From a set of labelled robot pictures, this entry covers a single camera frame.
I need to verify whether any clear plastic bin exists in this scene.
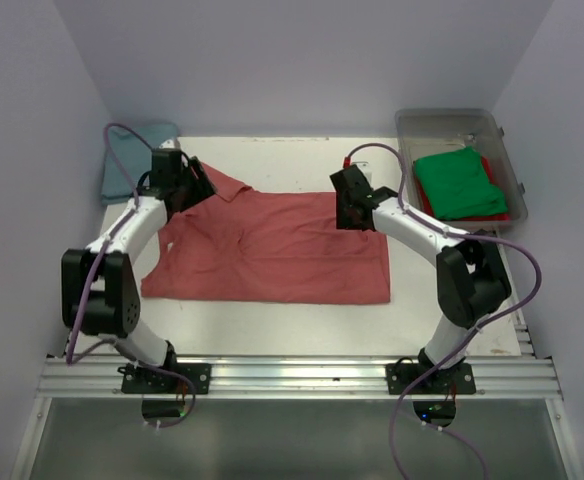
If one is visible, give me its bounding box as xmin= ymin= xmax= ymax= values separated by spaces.
xmin=395 ymin=108 xmax=528 ymax=232

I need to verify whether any salmon pink t shirt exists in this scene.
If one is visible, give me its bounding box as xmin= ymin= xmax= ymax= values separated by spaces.
xmin=141 ymin=166 xmax=391 ymax=305

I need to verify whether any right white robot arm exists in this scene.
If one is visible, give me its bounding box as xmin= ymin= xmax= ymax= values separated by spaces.
xmin=330 ymin=165 xmax=512 ymax=395

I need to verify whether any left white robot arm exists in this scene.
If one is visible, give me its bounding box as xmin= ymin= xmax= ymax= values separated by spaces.
xmin=61 ymin=147 xmax=216 ymax=375

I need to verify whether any blue folded t shirt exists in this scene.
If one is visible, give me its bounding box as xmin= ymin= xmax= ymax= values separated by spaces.
xmin=101 ymin=123 xmax=179 ymax=205

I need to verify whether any green folded t shirt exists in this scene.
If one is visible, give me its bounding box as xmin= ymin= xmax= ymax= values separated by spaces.
xmin=414 ymin=147 xmax=508 ymax=220

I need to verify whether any red folded t shirt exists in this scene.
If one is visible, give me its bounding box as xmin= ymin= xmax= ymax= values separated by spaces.
xmin=414 ymin=157 xmax=511 ymax=222

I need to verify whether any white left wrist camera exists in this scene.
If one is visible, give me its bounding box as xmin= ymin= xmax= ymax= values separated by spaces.
xmin=158 ymin=138 xmax=181 ymax=150

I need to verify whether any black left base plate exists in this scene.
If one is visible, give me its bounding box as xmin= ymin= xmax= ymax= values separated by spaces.
xmin=117 ymin=363 xmax=212 ymax=395

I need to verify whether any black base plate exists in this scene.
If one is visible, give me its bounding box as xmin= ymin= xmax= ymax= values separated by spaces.
xmin=117 ymin=363 xmax=212 ymax=395
xmin=385 ymin=360 xmax=477 ymax=396

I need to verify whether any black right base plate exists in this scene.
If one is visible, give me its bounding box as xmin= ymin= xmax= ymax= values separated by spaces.
xmin=385 ymin=360 xmax=477 ymax=396

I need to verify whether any aluminium mounting rail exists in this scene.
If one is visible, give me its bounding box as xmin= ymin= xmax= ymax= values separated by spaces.
xmin=36 ymin=355 xmax=562 ymax=400

